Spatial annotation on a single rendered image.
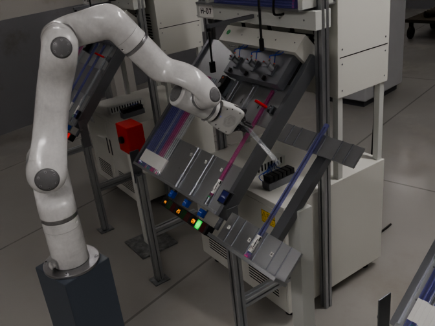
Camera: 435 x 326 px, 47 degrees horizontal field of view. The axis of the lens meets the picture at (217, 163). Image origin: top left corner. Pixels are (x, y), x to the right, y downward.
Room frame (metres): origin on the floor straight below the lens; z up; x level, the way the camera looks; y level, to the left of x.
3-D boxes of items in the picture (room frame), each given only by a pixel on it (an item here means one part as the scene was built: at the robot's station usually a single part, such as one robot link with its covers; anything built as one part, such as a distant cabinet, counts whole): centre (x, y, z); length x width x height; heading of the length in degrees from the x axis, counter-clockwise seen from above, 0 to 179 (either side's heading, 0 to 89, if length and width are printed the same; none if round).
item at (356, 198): (2.26, -0.33, 0.31); 0.70 x 0.65 x 0.62; 33
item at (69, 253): (1.45, 0.53, 0.79); 0.19 x 0.19 x 0.18
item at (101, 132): (3.36, 0.61, 0.66); 1.01 x 0.73 x 1.31; 123
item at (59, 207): (1.49, 0.54, 1.00); 0.19 x 0.12 x 0.24; 16
